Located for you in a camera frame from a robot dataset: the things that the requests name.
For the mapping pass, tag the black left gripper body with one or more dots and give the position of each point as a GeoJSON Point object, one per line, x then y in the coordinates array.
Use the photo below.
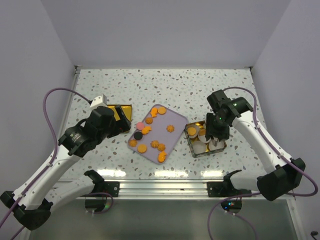
{"type": "Point", "coordinates": [114, 129]}

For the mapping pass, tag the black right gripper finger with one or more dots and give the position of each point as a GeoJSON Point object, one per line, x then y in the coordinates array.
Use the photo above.
{"type": "Point", "coordinates": [209, 122]}
{"type": "Point", "coordinates": [223, 137]}

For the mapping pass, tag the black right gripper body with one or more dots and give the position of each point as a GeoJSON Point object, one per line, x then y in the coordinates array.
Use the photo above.
{"type": "Point", "coordinates": [220, 128]}

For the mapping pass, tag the orange star cookie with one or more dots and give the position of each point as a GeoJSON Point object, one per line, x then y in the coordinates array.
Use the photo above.
{"type": "Point", "coordinates": [132, 143]}
{"type": "Point", "coordinates": [170, 128]}
{"type": "Point", "coordinates": [154, 144]}

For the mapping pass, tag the metal tongs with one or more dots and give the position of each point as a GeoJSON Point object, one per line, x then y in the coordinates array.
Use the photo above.
{"type": "Point", "coordinates": [215, 142]}

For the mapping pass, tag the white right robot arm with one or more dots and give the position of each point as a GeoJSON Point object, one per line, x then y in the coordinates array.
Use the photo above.
{"type": "Point", "coordinates": [283, 173]}

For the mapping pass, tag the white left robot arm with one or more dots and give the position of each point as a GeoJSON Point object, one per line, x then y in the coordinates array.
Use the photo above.
{"type": "Point", "coordinates": [73, 145]}

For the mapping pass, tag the green gold cookie tin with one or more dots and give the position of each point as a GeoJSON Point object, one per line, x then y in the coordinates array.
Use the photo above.
{"type": "Point", "coordinates": [190, 141]}

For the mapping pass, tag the pink round cookie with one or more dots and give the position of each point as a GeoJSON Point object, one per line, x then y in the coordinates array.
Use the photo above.
{"type": "Point", "coordinates": [140, 126]}

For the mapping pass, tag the gold tin lid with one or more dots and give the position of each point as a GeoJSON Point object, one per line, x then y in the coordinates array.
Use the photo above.
{"type": "Point", "coordinates": [126, 108]}

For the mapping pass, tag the black round cookie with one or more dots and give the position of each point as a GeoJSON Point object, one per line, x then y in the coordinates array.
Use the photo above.
{"type": "Point", "coordinates": [138, 135]}

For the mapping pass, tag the orange fish cookie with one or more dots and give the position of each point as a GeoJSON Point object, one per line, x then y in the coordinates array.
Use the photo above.
{"type": "Point", "coordinates": [154, 112]}
{"type": "Point", "coordinates": [146, 130]}
{"type": "Point", "coordinates": [162, 156]}

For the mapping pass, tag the orange swirl cookie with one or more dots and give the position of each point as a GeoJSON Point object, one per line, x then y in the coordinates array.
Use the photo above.
{"type": "Point", "coordinates": [161, 147]}
{"type": "Point", "coordinates": [149, 120]}

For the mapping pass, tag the lilac plastic tray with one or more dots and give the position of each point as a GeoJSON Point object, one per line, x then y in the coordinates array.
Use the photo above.
{"type": "Point", "coordinates": [159, 133]}

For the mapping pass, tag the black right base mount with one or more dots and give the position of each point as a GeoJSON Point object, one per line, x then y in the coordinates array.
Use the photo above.
{"type": "Point", "coordinates": [219, 189]}

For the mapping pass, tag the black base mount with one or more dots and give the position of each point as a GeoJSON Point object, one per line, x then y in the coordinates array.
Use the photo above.
{"type": "Point", "coordinates": [110, 187]}
{"type": "Point", "coordinates": [219, 189]}

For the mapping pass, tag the aluminium front rail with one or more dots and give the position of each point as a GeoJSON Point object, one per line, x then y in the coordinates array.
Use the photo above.
{"type": "Point", "coordinates": [129, 190]}

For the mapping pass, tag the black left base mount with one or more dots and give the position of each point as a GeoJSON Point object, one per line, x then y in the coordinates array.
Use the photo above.
{"type": "Point", "coordinates": [110, 187]}

